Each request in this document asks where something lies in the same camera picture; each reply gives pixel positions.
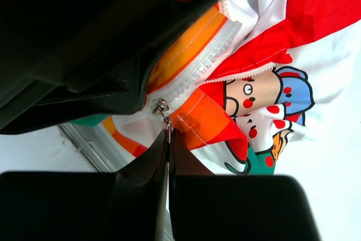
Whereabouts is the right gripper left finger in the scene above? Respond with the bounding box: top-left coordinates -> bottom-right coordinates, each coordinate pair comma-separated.
117,129 -> 169,186

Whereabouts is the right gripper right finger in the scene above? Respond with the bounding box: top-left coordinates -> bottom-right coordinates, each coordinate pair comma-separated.
169,129 -> 213,175

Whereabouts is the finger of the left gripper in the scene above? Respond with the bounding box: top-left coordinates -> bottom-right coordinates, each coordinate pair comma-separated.
1,0 -> 218,135

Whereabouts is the colourful children's zip jacket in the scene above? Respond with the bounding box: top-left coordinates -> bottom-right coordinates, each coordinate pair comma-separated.
75,0 -> 360,175

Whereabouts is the aluminium front rail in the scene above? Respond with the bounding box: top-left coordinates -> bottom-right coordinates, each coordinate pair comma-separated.
58,123 -> 127,173

